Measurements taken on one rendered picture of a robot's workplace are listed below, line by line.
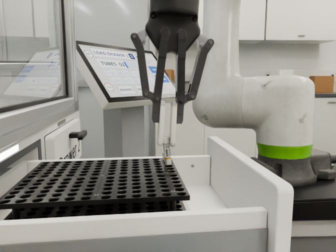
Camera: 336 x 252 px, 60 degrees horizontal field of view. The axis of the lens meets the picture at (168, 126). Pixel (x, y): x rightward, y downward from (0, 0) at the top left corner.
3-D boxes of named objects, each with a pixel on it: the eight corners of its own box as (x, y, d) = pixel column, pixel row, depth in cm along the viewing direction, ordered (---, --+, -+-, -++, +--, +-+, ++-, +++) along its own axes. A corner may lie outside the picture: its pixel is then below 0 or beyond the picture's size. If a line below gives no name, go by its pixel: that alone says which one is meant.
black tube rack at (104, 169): (170, 192, 53) (170, 157, 52) (189, 245, 36) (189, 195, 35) (43, 197, 50) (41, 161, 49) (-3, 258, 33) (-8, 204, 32)
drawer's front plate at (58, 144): (81, 155, 87) (80, 118, 86) (56, 190, 59) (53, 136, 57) (75, 155, 87) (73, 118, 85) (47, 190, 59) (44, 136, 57)
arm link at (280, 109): (249, 147, 81) (249, 77, 79) (312, 149, 75) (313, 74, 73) (241, 156, 69) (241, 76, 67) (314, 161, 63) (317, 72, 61)
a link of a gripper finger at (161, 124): (165, 102, 45) (160, 102, 45) (162, 146, 46) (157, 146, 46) (164, 101, 48) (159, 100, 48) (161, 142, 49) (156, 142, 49)
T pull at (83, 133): (87, 134, 76) (87, 129, 76) (82, 140, 69) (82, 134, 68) (73, 135, 75) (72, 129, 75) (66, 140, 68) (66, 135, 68)
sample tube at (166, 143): (172, 164, 47) (170, 136, 47) (165, 165, 47) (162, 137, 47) (171, 163, 49) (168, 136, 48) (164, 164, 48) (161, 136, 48)
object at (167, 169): (170, 161, 52) (170, 157, 52) (189, 200, 35) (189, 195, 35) (160, 161, 52) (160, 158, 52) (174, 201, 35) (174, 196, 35)
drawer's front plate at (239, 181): (214, 188, 60) (215, 135, 58) (288, 283, 32) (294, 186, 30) (206, 188, 60) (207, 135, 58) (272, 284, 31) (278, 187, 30)
